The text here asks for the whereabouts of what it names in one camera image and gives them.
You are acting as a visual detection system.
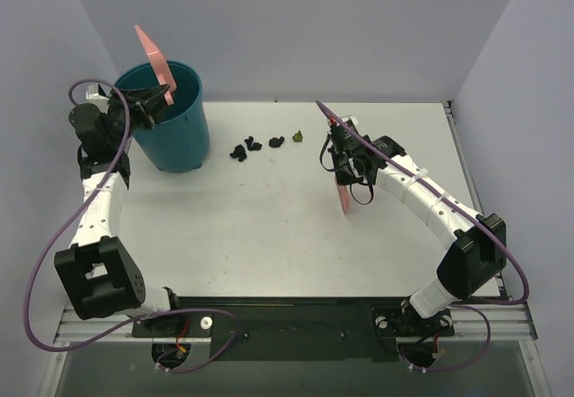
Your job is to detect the pink hand brush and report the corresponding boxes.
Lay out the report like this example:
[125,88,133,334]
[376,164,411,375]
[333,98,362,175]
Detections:
[335,182,351,214]

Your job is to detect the pink plastic dustpan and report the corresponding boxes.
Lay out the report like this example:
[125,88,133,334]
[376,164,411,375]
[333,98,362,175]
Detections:
[134,25,177,106]

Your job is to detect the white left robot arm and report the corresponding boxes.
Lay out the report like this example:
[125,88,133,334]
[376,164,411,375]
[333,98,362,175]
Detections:
[54,84,185,336]

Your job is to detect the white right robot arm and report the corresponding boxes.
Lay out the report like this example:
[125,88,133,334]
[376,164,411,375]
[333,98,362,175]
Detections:
[321,117,506,333]

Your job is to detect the teal plastic bucket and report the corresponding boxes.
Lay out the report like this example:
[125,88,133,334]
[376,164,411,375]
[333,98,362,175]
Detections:
[130,60,210,173]

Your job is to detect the green paper scrap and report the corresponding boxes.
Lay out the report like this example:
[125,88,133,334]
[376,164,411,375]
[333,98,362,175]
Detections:
[292,131,303,142]

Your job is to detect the black paper scrap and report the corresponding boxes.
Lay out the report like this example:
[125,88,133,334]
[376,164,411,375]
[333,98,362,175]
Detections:
[230,144,248,162]
[268,136,285,149]
[244,136,263,151]

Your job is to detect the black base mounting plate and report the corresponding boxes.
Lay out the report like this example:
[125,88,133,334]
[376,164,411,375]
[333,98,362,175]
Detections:
[132,297,454,362]

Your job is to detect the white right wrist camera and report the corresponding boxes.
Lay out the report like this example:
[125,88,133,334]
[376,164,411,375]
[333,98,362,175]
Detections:
[327,116,359,131]

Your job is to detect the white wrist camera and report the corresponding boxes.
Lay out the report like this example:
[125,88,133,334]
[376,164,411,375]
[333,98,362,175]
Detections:
[85,83,108,102]
[327,116,359,131]

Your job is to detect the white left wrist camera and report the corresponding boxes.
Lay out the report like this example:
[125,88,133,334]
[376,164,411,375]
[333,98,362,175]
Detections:
[85,83,108,102]

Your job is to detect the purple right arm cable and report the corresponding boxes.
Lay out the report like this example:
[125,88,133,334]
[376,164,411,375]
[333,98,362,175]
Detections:
[316,99,530,375]

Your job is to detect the aluminium table frame rail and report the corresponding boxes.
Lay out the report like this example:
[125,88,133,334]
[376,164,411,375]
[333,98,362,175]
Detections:
[56,100,538,342]

